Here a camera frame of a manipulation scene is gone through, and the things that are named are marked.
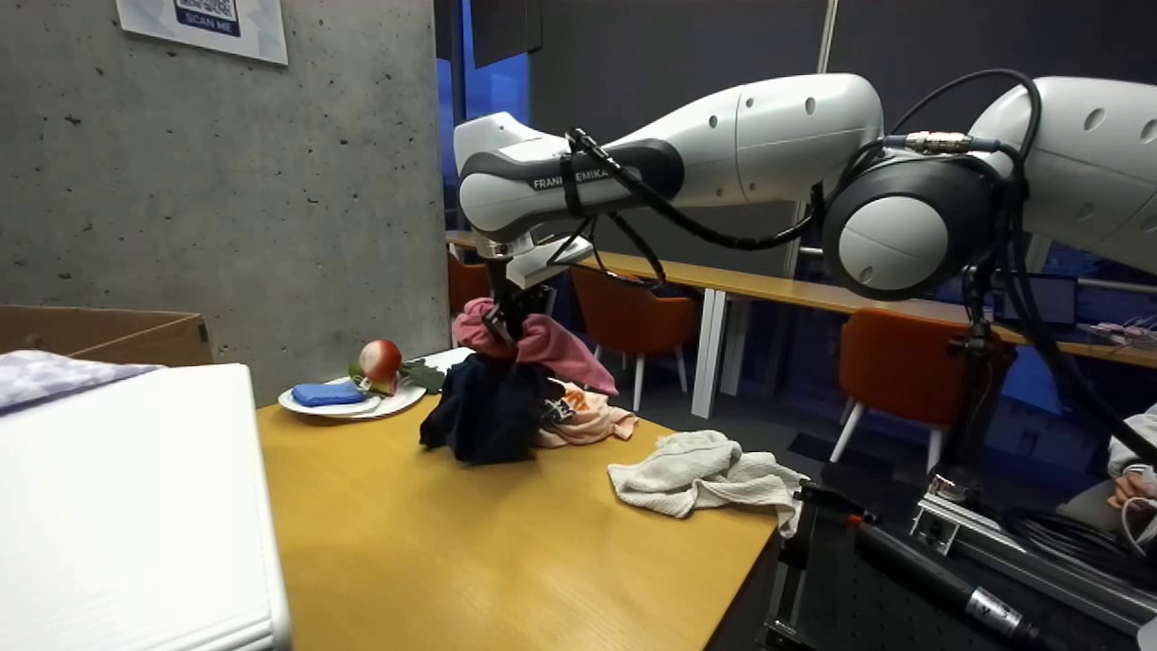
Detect pink shirt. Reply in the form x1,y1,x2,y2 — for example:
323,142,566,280
447,293,620,401

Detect dark blue shirt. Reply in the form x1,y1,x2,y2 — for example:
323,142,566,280
414,351,562,469

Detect black camera stand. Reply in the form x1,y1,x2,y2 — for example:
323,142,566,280
936,281,1026,486

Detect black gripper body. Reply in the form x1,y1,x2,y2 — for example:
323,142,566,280
483,267,561,332

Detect blue sponge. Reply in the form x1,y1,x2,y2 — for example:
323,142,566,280
288,377,368,409

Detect white wall poster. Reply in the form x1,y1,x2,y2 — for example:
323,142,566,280
110,0,292,69

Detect black tube silver end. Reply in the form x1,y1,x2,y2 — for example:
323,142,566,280
847,510,1046,647

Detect patterned cloth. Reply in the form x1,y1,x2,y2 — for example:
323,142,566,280
0,346,156,418

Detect red apple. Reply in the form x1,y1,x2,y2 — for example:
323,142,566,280
355,338,407,390

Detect orange chair white legs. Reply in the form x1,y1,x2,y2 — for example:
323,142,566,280
445,249,500,324
824,307,1019,479
566,265,701,418

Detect dark laptop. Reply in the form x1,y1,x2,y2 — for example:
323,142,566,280
1022,273,1083,332

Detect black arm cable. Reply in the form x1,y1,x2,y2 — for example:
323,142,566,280
555,64,1157,475

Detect peach shirt with print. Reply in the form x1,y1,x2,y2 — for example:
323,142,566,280
538,377,643,451

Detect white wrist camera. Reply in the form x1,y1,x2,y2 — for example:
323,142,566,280
502,233,596,293

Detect long wooden desk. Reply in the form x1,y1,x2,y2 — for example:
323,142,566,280
445,228,1157,420

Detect brown cardboard box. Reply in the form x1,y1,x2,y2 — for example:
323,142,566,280
0,301,218,371

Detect silver metal rails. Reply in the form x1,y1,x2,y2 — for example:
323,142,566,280
906,469,1157,638

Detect green leaf toy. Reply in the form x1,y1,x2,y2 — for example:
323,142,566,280
397,357,447,400

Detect white plastic box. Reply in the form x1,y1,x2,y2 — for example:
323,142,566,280
0,357,295,651

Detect white grey shirt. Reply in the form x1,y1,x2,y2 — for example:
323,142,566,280
605,427,811,541

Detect white paper sheet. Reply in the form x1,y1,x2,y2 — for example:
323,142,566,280
424,344,480,379

